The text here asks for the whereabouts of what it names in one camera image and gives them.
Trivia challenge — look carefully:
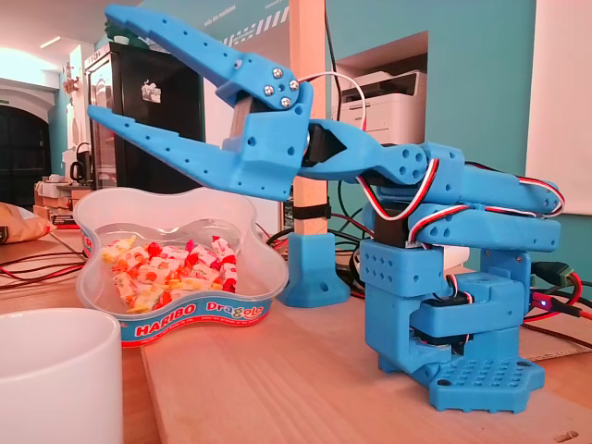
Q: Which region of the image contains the black velcro strap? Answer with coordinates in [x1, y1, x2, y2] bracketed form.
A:
[290, 203, 332, 221]

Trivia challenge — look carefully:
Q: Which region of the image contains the large light wooden board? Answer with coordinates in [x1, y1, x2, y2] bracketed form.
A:
[141, 295, 592, 444]

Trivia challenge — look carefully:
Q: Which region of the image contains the red black flat box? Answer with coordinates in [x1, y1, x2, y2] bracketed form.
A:
[48, 212, 80, 230]

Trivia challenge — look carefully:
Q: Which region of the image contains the black kettle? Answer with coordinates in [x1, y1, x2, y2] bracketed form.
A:
[68, 142, 93, 184]

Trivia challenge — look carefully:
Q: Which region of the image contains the green terminal plug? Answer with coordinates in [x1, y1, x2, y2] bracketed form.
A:
[531, 261, 574, 284]

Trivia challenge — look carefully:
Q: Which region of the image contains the wooden drawer cabinet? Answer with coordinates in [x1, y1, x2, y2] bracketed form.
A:
[32, 174, 96, 223]

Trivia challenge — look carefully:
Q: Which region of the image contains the white ceramic mug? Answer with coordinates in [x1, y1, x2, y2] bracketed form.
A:
[0, 308, 125, 444]

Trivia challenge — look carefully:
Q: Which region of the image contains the brown paper bag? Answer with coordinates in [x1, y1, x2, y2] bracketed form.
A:
[0, 202, 57, 245]

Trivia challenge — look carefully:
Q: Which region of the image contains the white power strip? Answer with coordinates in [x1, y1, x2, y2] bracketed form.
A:
[439, 244, 472, 270]

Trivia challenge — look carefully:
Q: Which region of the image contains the clear Haribo candy tub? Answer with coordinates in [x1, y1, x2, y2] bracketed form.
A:
[72, 186, 290, 349]

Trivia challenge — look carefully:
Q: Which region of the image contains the white office printer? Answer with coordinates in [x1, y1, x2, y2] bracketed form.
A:
[339, 69, 429, 145]

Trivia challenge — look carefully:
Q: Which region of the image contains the blue post base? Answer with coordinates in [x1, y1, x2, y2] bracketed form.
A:
[276, 230, 352, 308]

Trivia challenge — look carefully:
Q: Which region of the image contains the red black braided cable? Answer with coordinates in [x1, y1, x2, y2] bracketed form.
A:
[522, 322, 592, 351]

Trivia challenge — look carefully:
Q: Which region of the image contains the black fridge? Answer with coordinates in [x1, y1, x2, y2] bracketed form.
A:
[84, 41, 207, 200]

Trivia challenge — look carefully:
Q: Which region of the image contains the white wall board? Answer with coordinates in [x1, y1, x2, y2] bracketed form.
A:
[522, 0, 592, 216]

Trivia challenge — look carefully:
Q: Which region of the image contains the wooden camera post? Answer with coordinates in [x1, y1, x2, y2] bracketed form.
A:
[287, 0, 330, 236]

